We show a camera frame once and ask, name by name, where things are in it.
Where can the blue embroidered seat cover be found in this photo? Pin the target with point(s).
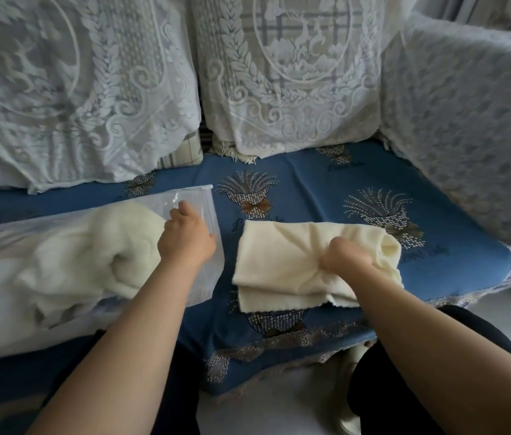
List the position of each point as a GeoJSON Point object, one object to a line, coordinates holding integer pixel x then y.
{"type": "Point", "coordinates": [455, 267]}

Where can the white deer lace cover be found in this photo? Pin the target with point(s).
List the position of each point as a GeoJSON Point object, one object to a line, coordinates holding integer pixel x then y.
{"type": "Point", "coordinates": [291, 86]}
{"type": "Point", "coordinates": [56, 86]}

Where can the person's right forearm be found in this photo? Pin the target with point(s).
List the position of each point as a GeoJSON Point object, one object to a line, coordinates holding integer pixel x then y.
{"type": "Point", "coordinates": [441, 348]}

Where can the person's left forearm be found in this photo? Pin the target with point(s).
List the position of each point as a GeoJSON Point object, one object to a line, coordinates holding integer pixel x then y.
{"type": "Point", "coordinates": [115, 357]}

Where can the pale slipper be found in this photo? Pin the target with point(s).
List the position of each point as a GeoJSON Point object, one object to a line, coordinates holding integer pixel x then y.
{"type": "Point", "coordinates": [348, 421]}

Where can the person's left hand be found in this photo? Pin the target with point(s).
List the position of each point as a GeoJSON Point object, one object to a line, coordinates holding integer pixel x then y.
{"type": "Point", "coordinates": [187, 242]}

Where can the cream cloth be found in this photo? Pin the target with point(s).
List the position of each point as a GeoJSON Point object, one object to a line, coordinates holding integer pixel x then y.
{"type": "Point", "coordinates": [92, 249]}
{"type": "Point", "coordinates": [282, 262]}

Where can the person's black trousers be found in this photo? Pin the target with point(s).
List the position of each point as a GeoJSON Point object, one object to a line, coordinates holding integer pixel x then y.
{"type": "Point", "coordinates": [387, 394]}

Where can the person's right hand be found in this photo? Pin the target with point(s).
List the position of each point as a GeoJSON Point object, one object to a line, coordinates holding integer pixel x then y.
{"type": "Point", "coordinates": [346, 260]}

